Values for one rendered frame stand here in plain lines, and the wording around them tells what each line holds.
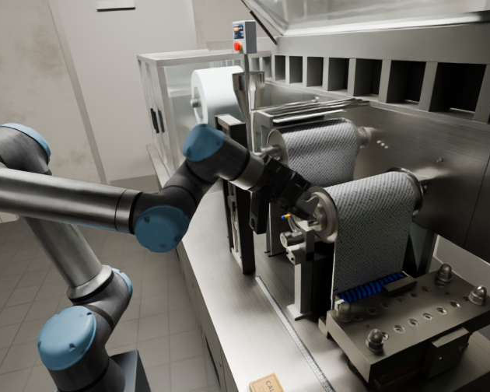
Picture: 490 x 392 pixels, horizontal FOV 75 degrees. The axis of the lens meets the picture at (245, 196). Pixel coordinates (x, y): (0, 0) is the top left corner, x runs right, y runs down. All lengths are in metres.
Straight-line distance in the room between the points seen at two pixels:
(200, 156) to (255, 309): 0.61
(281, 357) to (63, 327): 0.53
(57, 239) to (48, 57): 3.28
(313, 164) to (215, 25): 3.06
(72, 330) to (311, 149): 0.74
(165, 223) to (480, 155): 0.71
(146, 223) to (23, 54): 3.64
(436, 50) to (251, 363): 0.91
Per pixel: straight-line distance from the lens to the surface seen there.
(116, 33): 3.81
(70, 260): 0.85
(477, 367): 1.05
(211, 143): 0.58
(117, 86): 3.84
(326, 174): 1.02
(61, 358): 0.82
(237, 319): 1.03
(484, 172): 0.91
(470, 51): 0.91
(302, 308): 1.02
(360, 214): 0.81
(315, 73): 1.46
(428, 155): 0.99
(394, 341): 0.85
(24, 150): 0.79
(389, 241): 0.93
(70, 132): 4.09
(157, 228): 0.50
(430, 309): 0.95
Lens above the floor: 1.66
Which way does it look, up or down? 26 degrees down
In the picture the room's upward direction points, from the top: 4 degrees counter-clockwise
